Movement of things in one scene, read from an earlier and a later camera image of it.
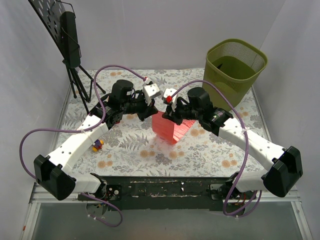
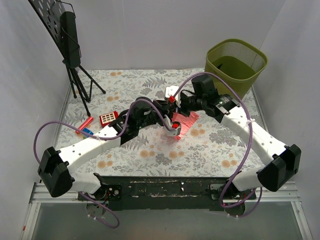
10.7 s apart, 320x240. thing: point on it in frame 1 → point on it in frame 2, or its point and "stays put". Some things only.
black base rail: x=170 y=193 stays put
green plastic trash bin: x=233 y=66 stays put
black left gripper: x=147 y=111 → x=162 y=109
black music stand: x=61 y=28 stays put
